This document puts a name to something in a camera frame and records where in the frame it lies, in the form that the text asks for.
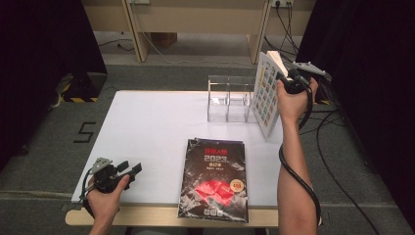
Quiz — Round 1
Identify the black plastic-wrapped magazine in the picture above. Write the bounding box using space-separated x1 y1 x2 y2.
177 137 250 224

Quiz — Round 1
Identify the person's left hand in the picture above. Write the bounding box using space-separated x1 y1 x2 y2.
85 174 131 223

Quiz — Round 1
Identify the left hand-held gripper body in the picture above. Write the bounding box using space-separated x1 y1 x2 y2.
89 157 131 194

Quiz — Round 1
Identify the black striped stand base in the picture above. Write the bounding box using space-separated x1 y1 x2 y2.
60 71 109 104
307 73 331 106

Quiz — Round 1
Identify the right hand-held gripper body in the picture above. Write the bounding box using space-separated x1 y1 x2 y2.
278 61 327 96

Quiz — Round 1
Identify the left hand-held gripper cable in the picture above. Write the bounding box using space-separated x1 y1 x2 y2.
78 166 96 217

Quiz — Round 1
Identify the long black floor cable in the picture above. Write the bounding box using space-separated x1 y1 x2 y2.
315 111 381 235

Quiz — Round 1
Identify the light wooden table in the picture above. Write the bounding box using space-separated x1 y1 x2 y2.
65 90 322 235

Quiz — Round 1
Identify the beige wooden desk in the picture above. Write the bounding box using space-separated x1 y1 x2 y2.
81 0 317 66

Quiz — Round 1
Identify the clear acrylic magazine rack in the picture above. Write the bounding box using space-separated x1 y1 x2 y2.
207 74 259 124

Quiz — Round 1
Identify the thin black floor cable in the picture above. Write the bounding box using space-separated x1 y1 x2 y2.
97 38 135 52

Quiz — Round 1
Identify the person's right hand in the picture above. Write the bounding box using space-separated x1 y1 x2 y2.
276 77 319 127

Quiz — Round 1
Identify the white magazine with picture grid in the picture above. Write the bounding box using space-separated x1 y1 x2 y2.
251 50 290 139

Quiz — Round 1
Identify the black power cable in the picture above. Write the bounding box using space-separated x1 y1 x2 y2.
275 2 309 71
286 2 301 57

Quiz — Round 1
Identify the black curtain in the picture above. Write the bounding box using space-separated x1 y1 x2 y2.
0 0 109 170
295 0 415 231

